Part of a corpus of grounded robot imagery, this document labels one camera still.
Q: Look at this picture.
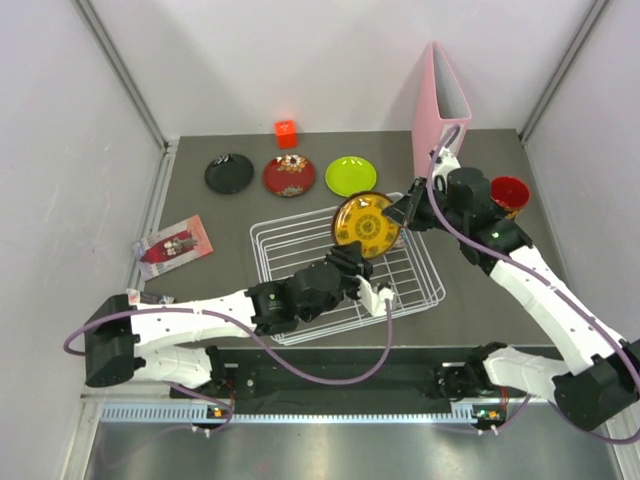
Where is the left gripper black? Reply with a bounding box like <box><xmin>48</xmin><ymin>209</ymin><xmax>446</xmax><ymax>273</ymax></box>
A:
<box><xmin>300</xmin><ymin>238</ymin><xmax>372</xmax><ymax>323</ymax></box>

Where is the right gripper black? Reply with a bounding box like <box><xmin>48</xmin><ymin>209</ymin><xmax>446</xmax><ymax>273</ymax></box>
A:
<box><xmin>384</xmin><ymin>177</ymin><xmax>467</xmax><ymax>237</ymax></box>

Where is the yellow plate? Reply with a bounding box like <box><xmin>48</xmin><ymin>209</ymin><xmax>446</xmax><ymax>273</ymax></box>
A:
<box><xmin>331</xmin><ymin>191</ymin><xmax>401</xmax><ymax>260</ymax></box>

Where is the green plate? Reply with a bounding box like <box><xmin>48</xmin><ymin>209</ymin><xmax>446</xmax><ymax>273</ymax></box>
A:
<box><xmin>325</xmin><ymin>156</ymin><xmax>378</xmax><ymax>197</ymax></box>

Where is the white wire dish rack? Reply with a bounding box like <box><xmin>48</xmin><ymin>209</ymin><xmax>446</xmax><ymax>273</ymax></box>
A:
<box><xmin>249</xmin><ymin>207</ymin><xmax>446</xmax><ymax>346</ymax></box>

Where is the red floral plate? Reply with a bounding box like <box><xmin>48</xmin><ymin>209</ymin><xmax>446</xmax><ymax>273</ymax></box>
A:
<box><xmin>262</xmin><ymin>154</ymin><xmax>316</xmax><ymax>198</ymax></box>

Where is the red cup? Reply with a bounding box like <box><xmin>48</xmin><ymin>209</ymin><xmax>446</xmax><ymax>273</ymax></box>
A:
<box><xmin>490</xmin><ymin>176</ymin><xmax>531</xmax><ymax>219</ymax></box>

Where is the black glossy plate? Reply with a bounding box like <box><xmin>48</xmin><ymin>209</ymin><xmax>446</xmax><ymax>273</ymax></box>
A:
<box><xmin>204</xmin><ymin>153</ymin><xmax>254</xmax><ymax>195</ymax></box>

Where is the red blue patterned bowl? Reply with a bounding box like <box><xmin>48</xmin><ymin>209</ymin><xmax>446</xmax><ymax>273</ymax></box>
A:
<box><xmin>395</xmin><ymin>229</ymin><xmax>408</xmax><ymax>248</ymax></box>

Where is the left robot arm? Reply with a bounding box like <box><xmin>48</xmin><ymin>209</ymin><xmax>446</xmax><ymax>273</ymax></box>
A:
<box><xmin>84</xmin><ymin>242</ymin><xmax>393</xmax><ymax>397</ymax></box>

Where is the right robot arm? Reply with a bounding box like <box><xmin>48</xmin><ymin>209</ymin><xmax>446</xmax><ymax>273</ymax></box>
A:
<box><xmin>383</xmin><ymin>167</ymin><xmax>639</xmax><ymax>432</ymax></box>

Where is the orange cube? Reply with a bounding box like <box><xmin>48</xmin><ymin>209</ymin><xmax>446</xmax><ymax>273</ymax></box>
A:
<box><xmin>274</xmin><ymin>120</ymin><xmax>298</xmax><ymax>149</ymax></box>

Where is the red illustrated card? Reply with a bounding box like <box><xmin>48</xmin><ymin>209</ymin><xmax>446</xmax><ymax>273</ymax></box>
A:
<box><xmin>133</xmin><ymin>215</ymin><xmax>213</xmax><ymax>281</ymax></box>

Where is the floral patterned cloth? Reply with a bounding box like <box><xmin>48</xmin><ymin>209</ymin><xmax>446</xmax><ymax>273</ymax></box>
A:
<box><xmin>126</xmin><ymin>288</ymin><xmax>175</xmax><ymax>305</ymax></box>

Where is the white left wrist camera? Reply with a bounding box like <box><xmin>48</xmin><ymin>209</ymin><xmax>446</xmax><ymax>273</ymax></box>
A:
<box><xmin>358</xmin><ymin>277</ymin><xmax>396</xmax><ymax>317</ymax></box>

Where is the pink ring binder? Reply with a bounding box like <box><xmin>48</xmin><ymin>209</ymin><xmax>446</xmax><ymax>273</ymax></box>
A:
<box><xmin>411</xmin><ymin>41</ymin><xmax>472</xmax><ymax>177</ymax></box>

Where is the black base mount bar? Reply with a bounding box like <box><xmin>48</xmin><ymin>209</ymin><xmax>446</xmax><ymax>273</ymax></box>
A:
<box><xmin>169</xmin><ymin>349</ymin><xmax>551</xmax><ymax>404</ymax></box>

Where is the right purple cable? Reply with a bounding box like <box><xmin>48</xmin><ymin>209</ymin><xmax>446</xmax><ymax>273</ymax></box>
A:
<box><xmin>427</xmin><ymin>123</ymin><xmax>640</xmax><ymax>446</ymax></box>

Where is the grey slotted cable duct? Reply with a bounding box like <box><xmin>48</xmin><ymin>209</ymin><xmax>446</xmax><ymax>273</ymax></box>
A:
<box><xmin>98</xmin><ymin>398</ymin><xmax>505</xmax><ymax>427</ymax></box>

